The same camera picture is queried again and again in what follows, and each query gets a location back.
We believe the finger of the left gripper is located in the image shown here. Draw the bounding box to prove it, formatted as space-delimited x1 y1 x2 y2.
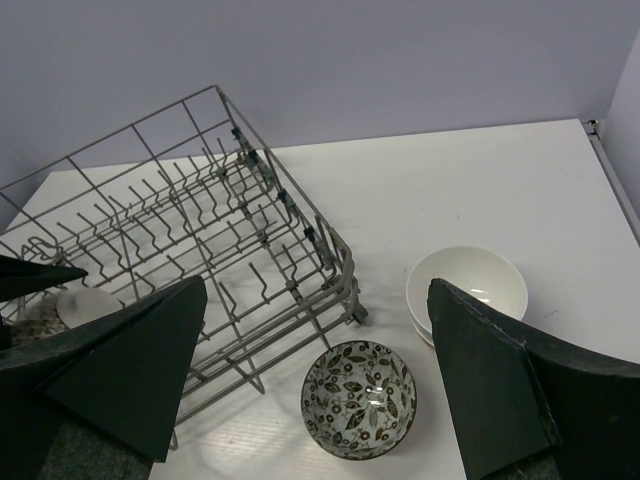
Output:
0 255 88 302

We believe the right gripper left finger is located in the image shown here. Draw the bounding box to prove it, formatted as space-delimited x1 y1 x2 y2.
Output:
1 276 207 479

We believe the white bowl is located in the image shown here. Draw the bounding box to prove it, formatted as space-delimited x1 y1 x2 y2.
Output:
405 246 528 332

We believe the leaf patterned bowl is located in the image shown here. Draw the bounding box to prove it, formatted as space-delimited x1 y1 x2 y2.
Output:
300 340 417 461

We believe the brown patterned bowl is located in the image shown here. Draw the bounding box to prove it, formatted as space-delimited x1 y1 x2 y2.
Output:
9 287 122 347

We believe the brown bottom bowl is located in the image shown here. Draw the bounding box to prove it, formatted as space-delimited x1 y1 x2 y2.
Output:
411 320 434 347

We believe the grey wire dish rack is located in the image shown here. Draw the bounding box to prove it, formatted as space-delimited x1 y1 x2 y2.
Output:
1 85 368 424

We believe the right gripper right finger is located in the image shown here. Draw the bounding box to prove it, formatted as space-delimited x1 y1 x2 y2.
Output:
427 278 639 479

